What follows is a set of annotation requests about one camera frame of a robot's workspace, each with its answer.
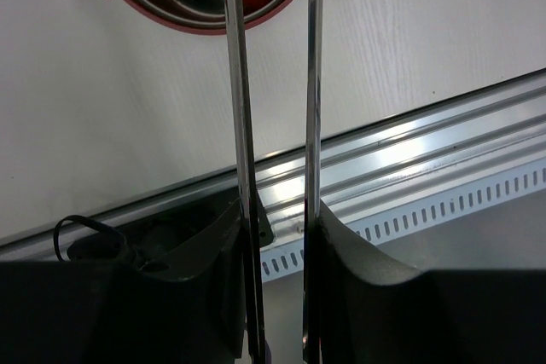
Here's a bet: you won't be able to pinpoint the aluminium rail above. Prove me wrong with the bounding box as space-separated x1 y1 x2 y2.
0 67 546 254

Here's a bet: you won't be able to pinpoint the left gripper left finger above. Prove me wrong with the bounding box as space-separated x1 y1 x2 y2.
1 203 245 363

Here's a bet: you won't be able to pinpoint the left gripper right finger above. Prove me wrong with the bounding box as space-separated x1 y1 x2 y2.
313 206 545 363

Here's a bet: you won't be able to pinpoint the slotted cable duct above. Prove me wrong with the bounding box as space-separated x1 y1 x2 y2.
258 157 546 284

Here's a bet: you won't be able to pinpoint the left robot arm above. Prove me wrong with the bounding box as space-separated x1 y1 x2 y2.
1 205 545 363

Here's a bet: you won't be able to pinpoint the steel serving tongs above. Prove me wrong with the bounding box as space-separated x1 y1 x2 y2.
224 0 323 363

